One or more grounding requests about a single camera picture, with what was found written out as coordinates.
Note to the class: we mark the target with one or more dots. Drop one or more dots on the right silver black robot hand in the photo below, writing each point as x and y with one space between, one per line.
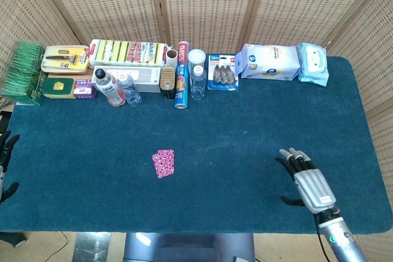
313 188

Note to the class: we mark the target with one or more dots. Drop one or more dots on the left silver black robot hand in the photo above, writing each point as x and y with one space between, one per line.
6 151

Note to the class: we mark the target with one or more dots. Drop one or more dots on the black device box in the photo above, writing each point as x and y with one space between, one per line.
3 121

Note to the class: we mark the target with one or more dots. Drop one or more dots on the green yellow scouring sponge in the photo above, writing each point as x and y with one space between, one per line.
50 88

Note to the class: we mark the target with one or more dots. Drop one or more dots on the green tea bag box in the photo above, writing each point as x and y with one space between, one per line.
21 71

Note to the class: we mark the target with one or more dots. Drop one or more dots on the black floor stand foot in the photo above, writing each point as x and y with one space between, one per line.
12 239

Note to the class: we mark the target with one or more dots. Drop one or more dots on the small purple box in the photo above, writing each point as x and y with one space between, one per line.
84 90

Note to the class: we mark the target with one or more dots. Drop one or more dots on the teal carpet table mat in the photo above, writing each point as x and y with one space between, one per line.
245 114

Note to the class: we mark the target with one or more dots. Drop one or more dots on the yellow carded razor pack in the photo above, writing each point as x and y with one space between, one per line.
64 58

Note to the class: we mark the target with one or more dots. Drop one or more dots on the pink drink bottle black cap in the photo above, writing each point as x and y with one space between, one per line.
115 96

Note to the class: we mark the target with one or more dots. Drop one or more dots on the light blue wet wipes pack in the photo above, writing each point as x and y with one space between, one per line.
313 65

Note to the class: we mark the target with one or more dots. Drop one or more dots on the grey metal table foot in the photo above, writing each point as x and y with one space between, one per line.
92 248

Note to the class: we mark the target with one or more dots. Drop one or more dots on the white blue tissue pack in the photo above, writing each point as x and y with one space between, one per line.
270 62

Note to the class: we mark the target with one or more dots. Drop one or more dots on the grey robot torso base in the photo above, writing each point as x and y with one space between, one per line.
190 249

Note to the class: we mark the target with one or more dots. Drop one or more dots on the small clear water bottle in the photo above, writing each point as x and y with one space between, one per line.
132 94

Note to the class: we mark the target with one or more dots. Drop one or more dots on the blue hooks blister pack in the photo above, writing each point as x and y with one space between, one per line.
222 75

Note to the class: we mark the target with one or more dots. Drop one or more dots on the tall clear bottle white cap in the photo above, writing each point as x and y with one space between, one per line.
198 87

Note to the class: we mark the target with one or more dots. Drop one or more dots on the yellow green sponge multipack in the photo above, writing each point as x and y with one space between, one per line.
122 51

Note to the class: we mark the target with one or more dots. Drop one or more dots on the long white cardboard box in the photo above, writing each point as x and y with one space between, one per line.
144 76

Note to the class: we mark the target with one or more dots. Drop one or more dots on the clear round jar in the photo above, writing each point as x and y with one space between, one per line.
196 56

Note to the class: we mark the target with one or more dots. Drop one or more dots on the black gold tin can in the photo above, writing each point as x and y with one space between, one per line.
168 79

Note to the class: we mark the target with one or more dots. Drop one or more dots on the white paper roll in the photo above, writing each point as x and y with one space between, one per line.
172 59

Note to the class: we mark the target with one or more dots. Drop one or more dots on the woven bamboo folding screen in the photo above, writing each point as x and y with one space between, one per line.
208 4

